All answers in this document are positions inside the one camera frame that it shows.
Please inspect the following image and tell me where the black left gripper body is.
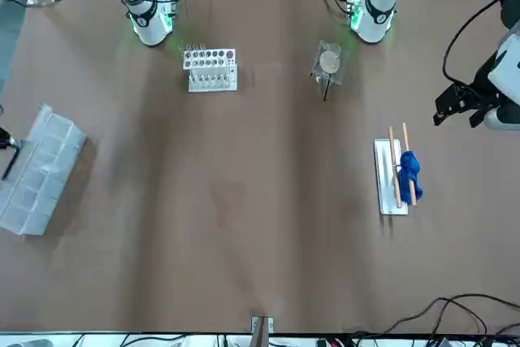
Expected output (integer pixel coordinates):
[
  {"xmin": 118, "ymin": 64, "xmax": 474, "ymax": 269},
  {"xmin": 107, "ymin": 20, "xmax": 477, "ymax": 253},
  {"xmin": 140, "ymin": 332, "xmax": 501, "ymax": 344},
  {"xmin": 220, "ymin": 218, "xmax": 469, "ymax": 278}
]
[{"xmin": 448, "ymin": 78, "xmax": 504, "ymax": 112}]

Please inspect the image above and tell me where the clear plastic compartment box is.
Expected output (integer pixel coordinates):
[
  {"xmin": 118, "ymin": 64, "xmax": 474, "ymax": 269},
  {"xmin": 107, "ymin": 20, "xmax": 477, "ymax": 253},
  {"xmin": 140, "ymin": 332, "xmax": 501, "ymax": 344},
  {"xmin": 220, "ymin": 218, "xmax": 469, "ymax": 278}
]
[{"xmin": 0, "ymin": 104, "xmax": 88, "ymax": 237}]

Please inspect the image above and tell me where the blue rag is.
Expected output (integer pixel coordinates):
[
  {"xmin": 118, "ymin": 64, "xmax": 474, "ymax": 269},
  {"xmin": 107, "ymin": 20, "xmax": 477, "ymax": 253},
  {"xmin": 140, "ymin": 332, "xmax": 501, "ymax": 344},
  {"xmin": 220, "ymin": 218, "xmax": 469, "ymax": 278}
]
[{"xmin": 395, "ymin": 150, "xmax": 425, "ymax": 202}]

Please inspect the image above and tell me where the white rack with wooden rods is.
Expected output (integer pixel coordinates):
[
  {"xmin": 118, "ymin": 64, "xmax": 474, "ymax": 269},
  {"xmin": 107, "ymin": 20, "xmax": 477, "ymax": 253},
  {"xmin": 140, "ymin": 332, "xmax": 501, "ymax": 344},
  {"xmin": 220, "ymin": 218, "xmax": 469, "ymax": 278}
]
[{"xmin": 373, "ymin": 122, "xmax": 420, "ymax": 216}]

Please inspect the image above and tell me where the white test tube rack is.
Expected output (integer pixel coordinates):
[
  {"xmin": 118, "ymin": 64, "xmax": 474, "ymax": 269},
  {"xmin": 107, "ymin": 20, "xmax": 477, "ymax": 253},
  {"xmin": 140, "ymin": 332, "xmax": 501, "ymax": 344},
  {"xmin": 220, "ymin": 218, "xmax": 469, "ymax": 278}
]
[{"xmin": 180, "ymin": 43, "xmax": 240, "ymax": 93}]

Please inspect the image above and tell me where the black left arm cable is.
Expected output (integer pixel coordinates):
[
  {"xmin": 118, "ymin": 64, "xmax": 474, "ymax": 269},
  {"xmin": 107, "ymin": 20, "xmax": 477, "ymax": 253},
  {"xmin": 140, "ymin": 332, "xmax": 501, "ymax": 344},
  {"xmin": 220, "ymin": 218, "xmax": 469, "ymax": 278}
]
[{"xmin": 442, "ymin": 0, "xmax": 503, "ymax": 89}]

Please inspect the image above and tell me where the black cable at table edge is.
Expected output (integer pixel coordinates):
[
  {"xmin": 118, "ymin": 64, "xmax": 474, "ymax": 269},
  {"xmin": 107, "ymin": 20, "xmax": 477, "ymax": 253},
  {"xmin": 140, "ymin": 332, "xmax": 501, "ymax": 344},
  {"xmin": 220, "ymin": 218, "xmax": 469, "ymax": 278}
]
[{"xmin": 356, "ymin": 293, "xmax": 520, "ymax": 340}]

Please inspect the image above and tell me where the aluminium frame post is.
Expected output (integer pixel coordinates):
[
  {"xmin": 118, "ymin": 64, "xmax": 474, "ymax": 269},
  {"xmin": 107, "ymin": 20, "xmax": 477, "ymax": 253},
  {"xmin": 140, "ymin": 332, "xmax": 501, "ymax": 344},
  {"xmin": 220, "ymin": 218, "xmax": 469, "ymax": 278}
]
[{"xmin": 250, "ymin": 314, "xmax": 275, "ymax": 347}]

